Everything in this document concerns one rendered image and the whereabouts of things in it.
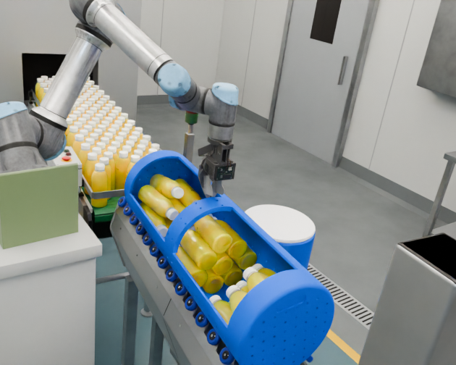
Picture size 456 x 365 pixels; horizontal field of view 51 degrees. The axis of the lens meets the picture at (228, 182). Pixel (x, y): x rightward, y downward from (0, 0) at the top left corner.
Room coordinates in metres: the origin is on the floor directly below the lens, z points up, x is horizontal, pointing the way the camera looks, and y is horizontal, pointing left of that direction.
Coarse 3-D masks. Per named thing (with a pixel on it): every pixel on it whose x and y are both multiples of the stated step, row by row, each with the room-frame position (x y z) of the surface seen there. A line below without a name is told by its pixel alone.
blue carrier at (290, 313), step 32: (160, 160) 1.65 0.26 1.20; (128, 192) 1.54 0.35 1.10; (192, 224) 1.22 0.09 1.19; (256, 224) 1.23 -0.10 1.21; (288, 256) 1.06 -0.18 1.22; (192, 288) 1.07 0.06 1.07; (224, 288) 1.24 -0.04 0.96; (256, 288) 0.93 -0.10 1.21; (288, 288) 0.91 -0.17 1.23; (320, 288) 0.96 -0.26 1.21; (256, 320) 0.86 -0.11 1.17; (288, 320) 0.91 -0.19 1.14; (320, 320) 0.97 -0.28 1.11; (256, 352) 0.87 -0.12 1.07; (288, 352) 0.93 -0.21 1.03
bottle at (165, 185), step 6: (156, 174) 1.64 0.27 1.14; (150, 180) 1.62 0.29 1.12; (156, 180) 1.58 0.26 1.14; (162, 180) 1.56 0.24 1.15; (168, 180) 1.55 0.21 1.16; (156, 186) 1.57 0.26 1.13; (162, 186) 1.53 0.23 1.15; (168, 186) 1.52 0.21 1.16; (174, 186) 1.52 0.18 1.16; (162, 192) 1.53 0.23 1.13; (168, 192) 1.50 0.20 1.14
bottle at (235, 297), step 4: (232, 292) 1.03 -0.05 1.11; (236, 292) 1.03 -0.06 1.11; (240, 292) 1.02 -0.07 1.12; (244, 292) 1.02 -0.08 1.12; (232, 296) 1.01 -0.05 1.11; (236, 296) 1.01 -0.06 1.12; (240, 296) 1.00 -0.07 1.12; (244, 296) 1.00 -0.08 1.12; (232, 300) 1.00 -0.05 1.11; (236, 300) 0.99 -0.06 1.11; (240, 300) 0.99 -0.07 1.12; (232, 304) 0.99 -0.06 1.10; (236, 304) 0.98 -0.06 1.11; (232, 308) 0.99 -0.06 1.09; (232, 312) 0.99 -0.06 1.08
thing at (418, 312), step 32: (416, 256) 0.32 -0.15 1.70; (448, 256) 0.33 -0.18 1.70; (384, 288) 0.34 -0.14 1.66; (416, 288) 0.31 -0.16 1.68; (448, 288) 0.29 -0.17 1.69; (384, 320) 0.33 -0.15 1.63; (416, 320) 0.30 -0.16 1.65; (448, 320) 0.29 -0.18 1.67; (384, 352) 0.32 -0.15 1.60; (416, 352) 0.30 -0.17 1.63; (448, 352) 0.30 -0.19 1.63
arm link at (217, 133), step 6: (210, 126) 1.29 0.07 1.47; (216, 126) 1.34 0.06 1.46; (234, 126) 1.30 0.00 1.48; (210, 132) 1.28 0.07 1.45; (216, 132) 1.27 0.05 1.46; (222, 132) 1.27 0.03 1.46; (228, 132) 1.28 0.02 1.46; (216, 138) 1.27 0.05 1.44; (222, 138) 1.27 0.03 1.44; (228, 138) 1.28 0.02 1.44
